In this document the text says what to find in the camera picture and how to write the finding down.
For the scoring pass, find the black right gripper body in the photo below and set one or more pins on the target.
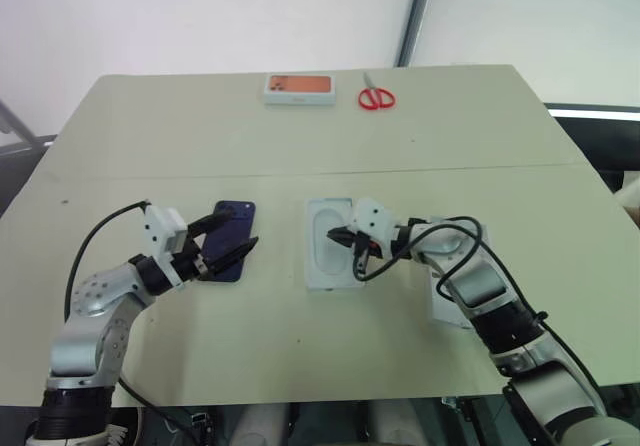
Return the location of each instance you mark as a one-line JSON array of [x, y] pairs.
[[363, 258]]

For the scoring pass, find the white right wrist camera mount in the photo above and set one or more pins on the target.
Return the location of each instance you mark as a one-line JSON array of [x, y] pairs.
[[372, 218]]

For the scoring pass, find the white phone box base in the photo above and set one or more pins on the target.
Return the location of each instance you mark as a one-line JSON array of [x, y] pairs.
[[325, 268]]

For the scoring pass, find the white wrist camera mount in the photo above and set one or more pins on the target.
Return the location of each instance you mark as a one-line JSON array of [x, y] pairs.
[[160, 223], [372, 218]]

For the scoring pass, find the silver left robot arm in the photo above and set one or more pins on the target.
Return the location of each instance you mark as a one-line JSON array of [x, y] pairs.
[[90, 296]]

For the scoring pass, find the dark blue smartphone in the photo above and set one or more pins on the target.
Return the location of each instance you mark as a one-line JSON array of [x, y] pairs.
[[234, 235]]

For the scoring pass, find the white phone box lid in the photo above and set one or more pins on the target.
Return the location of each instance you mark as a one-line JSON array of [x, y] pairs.
[[442, 311]]

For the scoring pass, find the dark grey metal frame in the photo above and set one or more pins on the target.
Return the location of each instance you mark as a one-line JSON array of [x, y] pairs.
[[17, 126]]

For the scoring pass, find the white box with orange phone print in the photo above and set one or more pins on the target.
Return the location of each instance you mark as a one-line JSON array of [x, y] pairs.
[[300, 86]]

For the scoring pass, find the black furniture with white edge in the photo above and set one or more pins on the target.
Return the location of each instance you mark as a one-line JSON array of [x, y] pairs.
[[590, 131]]

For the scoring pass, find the grey metal pole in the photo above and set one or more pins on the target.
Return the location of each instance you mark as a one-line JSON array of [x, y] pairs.
[[415, 16]]

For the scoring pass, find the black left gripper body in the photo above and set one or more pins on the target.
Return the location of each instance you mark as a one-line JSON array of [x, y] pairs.
[[189, 261]]

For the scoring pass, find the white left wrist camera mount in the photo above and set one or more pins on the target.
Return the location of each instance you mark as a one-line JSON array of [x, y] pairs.
[[160, 223]]

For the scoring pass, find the metal table bracket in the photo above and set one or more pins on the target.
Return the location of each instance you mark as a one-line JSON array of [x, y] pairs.
[[456, 403]]

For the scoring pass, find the grey rounded shape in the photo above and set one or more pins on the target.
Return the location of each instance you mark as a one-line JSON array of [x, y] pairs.
[[260, 426], [400, 426]]

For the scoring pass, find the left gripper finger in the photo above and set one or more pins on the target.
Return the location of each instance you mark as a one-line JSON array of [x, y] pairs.
[[232, 258], [210, 221]]

